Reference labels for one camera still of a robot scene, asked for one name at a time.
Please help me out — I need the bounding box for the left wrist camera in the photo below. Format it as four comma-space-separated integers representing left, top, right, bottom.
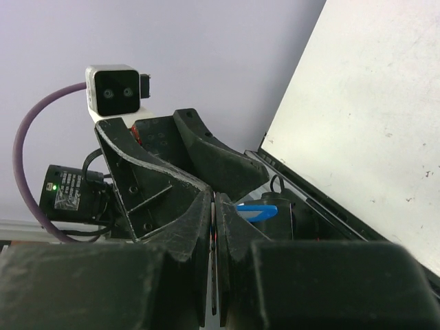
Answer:
85, 64, 152, 127

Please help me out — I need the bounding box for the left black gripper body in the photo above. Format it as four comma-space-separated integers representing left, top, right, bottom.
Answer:
102, 116, 193, 193

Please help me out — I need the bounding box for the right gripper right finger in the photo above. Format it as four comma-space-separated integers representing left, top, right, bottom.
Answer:
215, 193, 439, 329

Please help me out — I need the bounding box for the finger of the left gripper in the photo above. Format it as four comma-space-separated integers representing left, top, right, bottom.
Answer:
95, 116, 210, 241
173, 109, 269, 199

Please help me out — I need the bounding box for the blue key tag with ring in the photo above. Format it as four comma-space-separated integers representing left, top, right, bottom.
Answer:
210, 192, 278, 248

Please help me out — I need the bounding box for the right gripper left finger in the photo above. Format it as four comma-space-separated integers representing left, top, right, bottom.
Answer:
1, 191, 212, 329

